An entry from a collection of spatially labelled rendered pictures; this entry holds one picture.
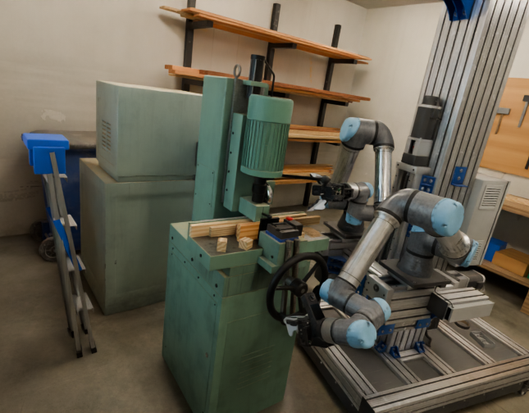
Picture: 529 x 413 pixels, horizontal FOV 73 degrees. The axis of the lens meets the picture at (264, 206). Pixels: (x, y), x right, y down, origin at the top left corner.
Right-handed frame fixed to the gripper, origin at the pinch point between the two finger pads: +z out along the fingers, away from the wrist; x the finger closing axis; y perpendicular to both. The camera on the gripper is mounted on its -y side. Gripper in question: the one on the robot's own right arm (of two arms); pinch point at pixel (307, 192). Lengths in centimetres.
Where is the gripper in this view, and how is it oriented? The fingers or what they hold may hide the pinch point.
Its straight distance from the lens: 147.0
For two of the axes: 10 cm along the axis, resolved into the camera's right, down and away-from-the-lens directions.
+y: 5.7, 1.7, -8.0
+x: -0.5, 9.8, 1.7
